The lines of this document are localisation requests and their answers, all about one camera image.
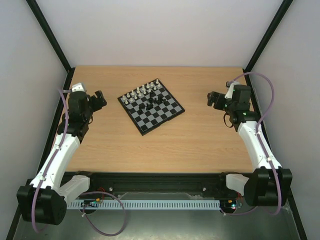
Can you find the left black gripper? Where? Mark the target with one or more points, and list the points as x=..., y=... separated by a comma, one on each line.
x=98, y=105

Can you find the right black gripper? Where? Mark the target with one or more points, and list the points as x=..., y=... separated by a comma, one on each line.
x=217, y=100

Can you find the black grey chess board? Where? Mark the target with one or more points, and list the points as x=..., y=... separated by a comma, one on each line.
x=150, y=105

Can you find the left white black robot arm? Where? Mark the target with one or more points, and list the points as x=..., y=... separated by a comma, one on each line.
x=45, y=199

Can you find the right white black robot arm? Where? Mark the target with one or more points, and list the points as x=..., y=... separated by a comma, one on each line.
x=269, y=183

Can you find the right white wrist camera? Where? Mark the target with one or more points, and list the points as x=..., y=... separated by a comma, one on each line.
x=230, y=86

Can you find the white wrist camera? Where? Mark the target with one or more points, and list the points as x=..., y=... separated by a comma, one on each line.
x=78, y=87
x=230, y=86

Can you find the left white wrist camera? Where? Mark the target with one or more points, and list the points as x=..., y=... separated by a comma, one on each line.
x=78, y=87

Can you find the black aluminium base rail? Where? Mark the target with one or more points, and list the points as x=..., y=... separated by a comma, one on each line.
x=207, y=185

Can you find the white slotted cable duct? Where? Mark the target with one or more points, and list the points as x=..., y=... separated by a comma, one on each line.
x=79, y=204

